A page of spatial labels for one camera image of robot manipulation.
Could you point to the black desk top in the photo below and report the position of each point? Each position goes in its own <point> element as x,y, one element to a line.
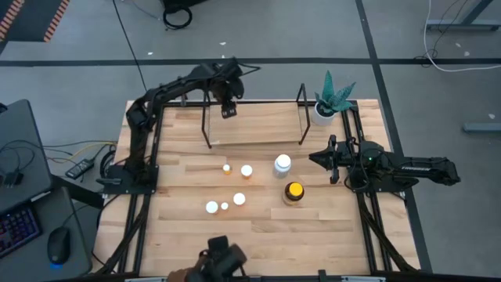
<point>23,129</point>

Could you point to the person's hand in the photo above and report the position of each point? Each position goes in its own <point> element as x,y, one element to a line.
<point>178,276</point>

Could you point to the white plastic medicine bottle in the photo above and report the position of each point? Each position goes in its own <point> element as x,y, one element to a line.
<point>282,161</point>

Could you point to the grey table leg base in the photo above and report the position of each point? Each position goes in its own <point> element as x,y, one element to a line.
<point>481,127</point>
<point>462,24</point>

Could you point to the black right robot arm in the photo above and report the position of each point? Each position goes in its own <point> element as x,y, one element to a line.
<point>415,170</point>

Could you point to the wooden shelf with black frame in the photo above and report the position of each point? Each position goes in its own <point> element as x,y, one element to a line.
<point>254,125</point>

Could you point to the black backlit keyboard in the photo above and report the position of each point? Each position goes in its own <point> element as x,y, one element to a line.
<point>15,231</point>

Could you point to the dark grey computer desk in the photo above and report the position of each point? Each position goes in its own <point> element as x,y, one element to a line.
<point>35,272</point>

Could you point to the black aluminium rig frame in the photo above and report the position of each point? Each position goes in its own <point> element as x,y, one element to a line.
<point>172,105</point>

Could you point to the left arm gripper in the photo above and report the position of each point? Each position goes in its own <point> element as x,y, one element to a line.
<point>229,88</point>

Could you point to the black mat with orange stripes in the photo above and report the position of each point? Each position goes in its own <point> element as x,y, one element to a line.
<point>35,19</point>

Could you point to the small orange pill vial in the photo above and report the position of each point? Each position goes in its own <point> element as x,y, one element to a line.
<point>226,168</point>
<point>224,205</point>

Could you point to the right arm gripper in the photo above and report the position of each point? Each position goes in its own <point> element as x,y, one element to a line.
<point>340,158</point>

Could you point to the teal artificial plant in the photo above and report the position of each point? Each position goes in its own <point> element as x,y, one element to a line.
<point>332,98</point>

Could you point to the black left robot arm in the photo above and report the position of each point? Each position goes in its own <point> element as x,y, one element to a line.
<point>137,117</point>

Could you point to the yellow-capped fish oil bottle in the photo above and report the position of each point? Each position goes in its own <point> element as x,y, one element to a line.
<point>294,190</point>

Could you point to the black computer mouse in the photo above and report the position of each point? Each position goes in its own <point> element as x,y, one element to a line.
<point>58,246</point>

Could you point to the white plant pot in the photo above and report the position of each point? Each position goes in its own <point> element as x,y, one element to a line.
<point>321,118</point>

